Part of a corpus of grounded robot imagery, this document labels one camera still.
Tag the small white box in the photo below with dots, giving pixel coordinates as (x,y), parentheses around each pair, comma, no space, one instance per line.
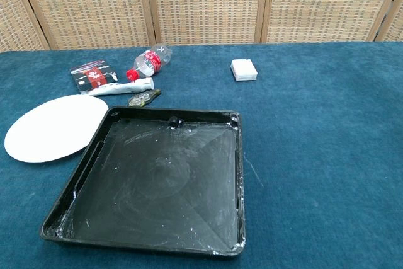
(244,69)

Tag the white round plate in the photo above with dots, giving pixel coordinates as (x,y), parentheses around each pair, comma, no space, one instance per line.
(53,128)

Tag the woven bamboo folding screen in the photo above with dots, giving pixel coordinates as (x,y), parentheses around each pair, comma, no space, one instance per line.
(201,4)

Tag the white toothpaste tube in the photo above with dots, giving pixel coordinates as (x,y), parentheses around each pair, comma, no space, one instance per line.
(121,88)

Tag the black red printed packet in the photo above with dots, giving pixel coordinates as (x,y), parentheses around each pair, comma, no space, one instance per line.
(93,75)

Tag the clear plastic bottle red label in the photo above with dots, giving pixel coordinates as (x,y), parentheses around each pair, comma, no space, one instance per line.
(150,60)

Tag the blue table cloth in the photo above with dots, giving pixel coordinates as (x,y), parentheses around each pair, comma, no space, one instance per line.
(315,155)

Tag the black square tray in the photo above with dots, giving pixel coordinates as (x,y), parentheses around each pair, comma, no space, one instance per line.
(151,184)

